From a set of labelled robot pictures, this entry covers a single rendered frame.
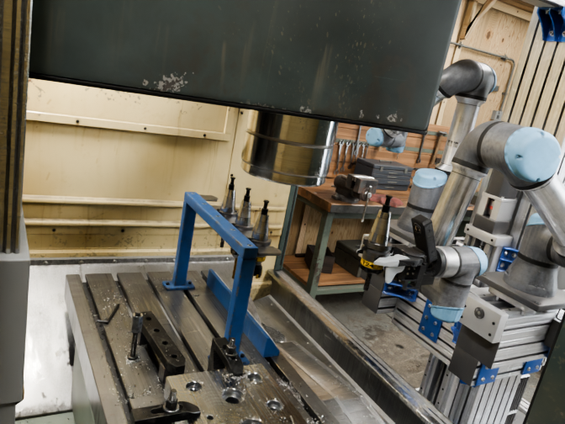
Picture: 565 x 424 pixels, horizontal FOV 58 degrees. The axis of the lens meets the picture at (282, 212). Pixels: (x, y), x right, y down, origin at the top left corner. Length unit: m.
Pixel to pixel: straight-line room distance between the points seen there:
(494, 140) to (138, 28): 0.89
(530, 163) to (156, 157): 1.23
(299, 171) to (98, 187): 1.15
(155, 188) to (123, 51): 1.29
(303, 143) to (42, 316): 1.21
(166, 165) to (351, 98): 1.20
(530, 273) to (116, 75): 1.32
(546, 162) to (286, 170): 0.66
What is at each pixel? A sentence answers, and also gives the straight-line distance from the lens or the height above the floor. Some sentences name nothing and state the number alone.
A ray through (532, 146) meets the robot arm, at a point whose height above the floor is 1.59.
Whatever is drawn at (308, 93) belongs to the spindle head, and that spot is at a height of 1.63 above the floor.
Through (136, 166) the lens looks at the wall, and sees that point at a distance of 1.90.
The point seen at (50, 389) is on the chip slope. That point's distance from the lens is 1.69.
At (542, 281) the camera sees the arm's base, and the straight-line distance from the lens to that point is 1.68.
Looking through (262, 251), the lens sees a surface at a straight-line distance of 1.27.
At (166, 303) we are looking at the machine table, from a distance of 1.64.
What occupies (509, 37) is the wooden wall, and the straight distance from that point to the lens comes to 5.37.
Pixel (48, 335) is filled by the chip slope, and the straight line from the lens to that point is 1.79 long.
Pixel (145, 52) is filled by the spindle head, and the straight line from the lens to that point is 0.68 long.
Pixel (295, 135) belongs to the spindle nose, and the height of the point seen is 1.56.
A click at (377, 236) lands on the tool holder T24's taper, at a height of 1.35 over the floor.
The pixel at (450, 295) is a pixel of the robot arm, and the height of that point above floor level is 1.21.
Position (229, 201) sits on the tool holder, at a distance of 1.49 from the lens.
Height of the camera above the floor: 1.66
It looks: 16 degrees down
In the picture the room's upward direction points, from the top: 11 degrees clockwise
